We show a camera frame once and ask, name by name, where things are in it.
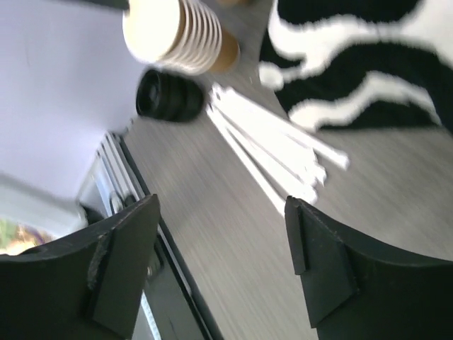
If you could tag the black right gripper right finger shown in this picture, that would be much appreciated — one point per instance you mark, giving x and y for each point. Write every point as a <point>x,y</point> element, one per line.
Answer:
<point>357,287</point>

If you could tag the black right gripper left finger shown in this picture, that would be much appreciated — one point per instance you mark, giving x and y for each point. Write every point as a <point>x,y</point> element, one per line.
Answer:
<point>86,285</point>

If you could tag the white wrapped straw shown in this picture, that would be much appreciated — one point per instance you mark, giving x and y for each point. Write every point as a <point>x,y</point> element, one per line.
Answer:
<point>295,156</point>
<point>273,196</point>
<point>278,174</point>
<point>247,113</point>

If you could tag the stack of black lids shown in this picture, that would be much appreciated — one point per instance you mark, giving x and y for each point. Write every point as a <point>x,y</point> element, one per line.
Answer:
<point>168,97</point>

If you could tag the stack of paper cups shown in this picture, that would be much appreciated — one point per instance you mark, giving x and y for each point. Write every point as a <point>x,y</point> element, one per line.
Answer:
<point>184,36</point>

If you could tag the aluminium frame rail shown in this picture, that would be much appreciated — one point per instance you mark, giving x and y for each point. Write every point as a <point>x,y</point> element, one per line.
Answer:
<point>171,306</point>

